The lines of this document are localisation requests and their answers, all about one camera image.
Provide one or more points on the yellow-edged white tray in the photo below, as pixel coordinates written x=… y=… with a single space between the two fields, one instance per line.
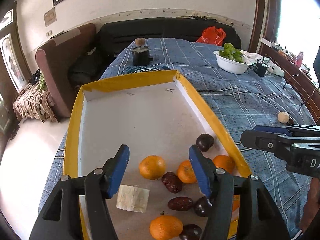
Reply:
x=140 y=120

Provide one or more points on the pink bottle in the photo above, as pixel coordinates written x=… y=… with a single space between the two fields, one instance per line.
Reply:
x=299 y=58

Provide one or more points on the red dried date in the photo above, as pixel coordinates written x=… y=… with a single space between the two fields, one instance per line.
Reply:
x=172 y=182
x=180 y=203

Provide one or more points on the orange mandarin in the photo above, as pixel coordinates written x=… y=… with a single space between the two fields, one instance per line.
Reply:
x=152 y=167
x=223 y=163
x=186 y=172
x=166 y=227

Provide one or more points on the wooden windowsill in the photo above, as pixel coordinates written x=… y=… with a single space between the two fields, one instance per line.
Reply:
x=295 y=72

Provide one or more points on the small round white chunk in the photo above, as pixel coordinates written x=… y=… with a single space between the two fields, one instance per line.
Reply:
x=283 y=117

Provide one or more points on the small white object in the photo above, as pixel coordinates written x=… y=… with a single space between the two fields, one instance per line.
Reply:
x=91 y=50

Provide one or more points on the brown sofa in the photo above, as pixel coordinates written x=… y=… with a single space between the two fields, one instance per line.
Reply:
x=57 y=62

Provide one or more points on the blue plaid blanket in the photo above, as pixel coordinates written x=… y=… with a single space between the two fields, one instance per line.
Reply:
x=225 y=97

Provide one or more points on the black sofa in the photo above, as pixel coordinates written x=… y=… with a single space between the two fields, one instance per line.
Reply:
x=170 y=28

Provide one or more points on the black motor with wooden spool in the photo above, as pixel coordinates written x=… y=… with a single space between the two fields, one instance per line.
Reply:
x=141 y=53

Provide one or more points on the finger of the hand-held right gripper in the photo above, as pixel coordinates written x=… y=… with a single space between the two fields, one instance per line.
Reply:
x=260 y=141
x=270 y=130

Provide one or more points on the red plastic bag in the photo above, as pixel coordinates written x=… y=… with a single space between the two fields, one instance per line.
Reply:
x=211 y=36

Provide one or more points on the green lettuce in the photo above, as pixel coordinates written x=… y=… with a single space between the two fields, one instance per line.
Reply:
x=231 y=52

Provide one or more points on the white green cloth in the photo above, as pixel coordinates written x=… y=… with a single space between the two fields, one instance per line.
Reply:
x=250 y=56

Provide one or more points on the black object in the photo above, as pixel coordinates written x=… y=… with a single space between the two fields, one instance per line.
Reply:
x=36 y=75

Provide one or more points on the white bowl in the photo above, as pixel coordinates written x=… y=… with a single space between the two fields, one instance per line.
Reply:
x=231 y=66

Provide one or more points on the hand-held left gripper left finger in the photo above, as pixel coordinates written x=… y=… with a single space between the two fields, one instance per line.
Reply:
x=120 y=170

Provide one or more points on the wall outlet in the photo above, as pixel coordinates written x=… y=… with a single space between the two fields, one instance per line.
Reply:
x=49 y=33

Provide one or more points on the wooden glass door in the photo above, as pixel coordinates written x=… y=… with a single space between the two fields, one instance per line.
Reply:
x=10 y=55

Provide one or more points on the square white chunk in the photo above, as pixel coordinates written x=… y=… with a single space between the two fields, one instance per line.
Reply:
x=133 y=199

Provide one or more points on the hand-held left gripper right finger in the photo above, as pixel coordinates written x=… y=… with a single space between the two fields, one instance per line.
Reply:
x=200 y=172

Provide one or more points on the person's right forearm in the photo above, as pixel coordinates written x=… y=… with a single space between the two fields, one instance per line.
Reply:
x=311 y=205

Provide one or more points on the black box device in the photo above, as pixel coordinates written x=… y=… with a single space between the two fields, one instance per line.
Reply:
x=261 y=68

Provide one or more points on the small wall plaque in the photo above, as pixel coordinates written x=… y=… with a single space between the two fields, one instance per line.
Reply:
x=50 y=16

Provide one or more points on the dark purple plum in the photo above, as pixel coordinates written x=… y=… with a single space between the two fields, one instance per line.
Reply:
x=190 y=232
x=202 y=206
x=205 y=142

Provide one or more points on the brown patterned throw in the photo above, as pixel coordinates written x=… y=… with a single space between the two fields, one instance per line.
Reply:
x=32 y=102

